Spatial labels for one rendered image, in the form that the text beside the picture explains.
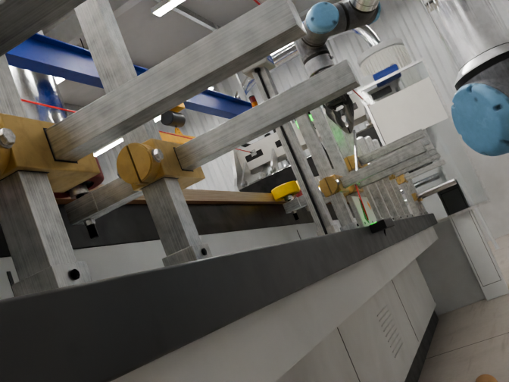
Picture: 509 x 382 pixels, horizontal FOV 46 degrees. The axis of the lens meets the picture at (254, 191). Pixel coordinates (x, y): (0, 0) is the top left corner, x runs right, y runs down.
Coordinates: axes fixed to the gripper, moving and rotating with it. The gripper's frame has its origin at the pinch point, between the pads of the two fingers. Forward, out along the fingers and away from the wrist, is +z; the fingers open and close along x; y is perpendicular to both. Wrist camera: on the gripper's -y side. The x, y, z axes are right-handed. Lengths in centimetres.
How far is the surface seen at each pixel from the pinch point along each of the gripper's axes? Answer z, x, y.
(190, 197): 13, -26, 74
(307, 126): -1.5, -7.4, 23.5
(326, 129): -3.7, -7.1, -1.5
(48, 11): 23, 13, 167
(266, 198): 12.6, -26.3, 25.0
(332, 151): 3.6, -7.8, -1.5
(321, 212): 25, -7, 49
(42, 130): 16, -6, 145
